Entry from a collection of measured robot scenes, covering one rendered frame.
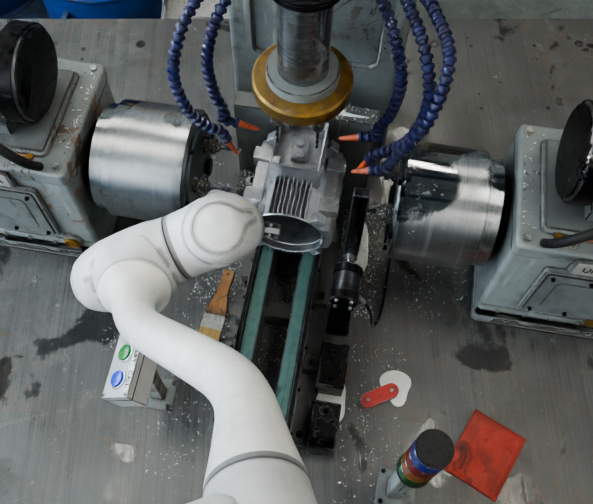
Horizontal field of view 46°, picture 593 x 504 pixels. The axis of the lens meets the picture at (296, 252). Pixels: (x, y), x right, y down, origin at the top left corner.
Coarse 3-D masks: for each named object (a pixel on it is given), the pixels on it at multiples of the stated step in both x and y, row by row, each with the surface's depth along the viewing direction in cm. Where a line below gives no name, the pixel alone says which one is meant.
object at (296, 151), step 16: (288, 128) 143; (304, 128) 145; (288, 144) 143; (304, 144) 141; (320, 144) 143; (272, 160) 138; (288, 160) 141; (304, 160) 140; (320, 160) 138; (272, 176) 142; (288, 176) 140; (304, 176) 139; (320, 176) 140
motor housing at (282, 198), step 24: (264, 144) 151; (264, 168) 146; (264, 192) 143; (288, 192) 140; (312, 192) 142; (336, 192) 146; (264, 216) 152; (288, 216) 155; (264, 240) 151; (288, 240) 153; (312, 240) 150
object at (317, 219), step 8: (272, 136) 147; (272, 144) 149; (328, 144) 147; (336, 144) 147; (328, 152) 148; (336, 152) 147; (264, 208) 140; (312, 216) 139; (320, 216) 139; (312, 224) 140; (320, 224) 139; (320, 248) 150
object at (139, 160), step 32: (96, 128) 140; (128, 128) 138; (160, 128) 138; (192, 128) 139; (96, 160) 139; (128, 160) 137; (160, 160) 137; (192, 160) 140; (96, 192) 143; (128, 192) 140; (160, 192) 139; (192, 192) 144
